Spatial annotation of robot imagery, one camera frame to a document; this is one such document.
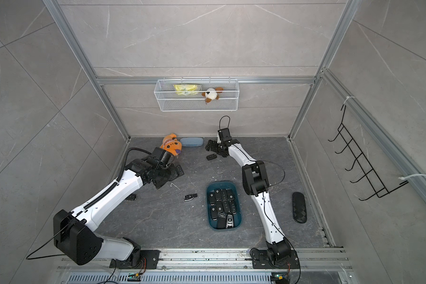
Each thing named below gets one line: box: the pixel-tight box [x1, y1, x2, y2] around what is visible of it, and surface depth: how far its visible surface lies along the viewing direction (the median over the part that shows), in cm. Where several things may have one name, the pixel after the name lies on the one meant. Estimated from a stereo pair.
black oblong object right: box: [292, 191, 308, 224], surface depth 87 cm
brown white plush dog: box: [201, 86, 225, 105], surface depth 88 cm
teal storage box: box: [205, 181, 242, 231], surface depth 90 cm
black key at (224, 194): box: [221, 188, 228, 202], surface depth 93 cm
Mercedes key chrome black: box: [184, 192, 198, 202], surface depth 92 cm
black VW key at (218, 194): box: [214, 188, 222, 202], surface depth 94 cm
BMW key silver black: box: [226, 214, 234, 229], surface depth 84 cm
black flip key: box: [208, 192, 216, 206], surface depth 92 cm
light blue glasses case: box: [179, 137, 204, 147], surface depth 116 cm
